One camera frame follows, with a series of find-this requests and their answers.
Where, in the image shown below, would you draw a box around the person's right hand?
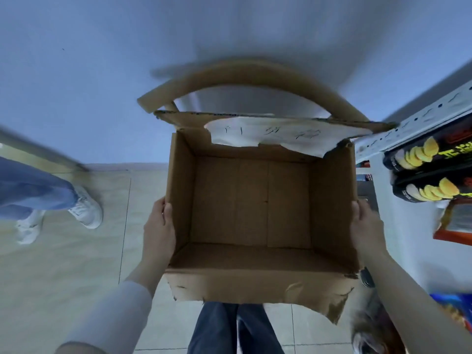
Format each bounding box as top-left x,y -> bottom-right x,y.
349,199 -> 388,262

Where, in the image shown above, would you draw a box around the person's left hand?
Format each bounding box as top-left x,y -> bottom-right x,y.
143,197 -> 177,271

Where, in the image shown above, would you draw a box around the white metal shelf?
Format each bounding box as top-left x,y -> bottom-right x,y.
355,79 -> 472,354

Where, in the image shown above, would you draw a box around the brown cardboard box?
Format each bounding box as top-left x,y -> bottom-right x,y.
137,59 -> 399,325

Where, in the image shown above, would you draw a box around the person's left forearm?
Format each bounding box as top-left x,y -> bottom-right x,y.
55,261 -> 169,354

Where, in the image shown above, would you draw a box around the person's right forearm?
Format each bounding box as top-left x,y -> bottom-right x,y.
363,250 -> 472,354

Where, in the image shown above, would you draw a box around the person's blue jeans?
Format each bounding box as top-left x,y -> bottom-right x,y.
187,302 -> 285,354

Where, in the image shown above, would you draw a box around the black chip bag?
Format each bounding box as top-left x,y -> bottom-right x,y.
392,168 -> 472,204
383,125 -> 472,175

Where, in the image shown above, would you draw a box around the orange red snack packet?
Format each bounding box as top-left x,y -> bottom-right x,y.
433,198 -> 472,247

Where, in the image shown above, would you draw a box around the white arm sleeve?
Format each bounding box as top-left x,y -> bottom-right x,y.
55,280 -> 154,354

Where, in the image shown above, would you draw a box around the white handwritten paper sheet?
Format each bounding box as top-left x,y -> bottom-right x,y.
204,116 -> 373,158

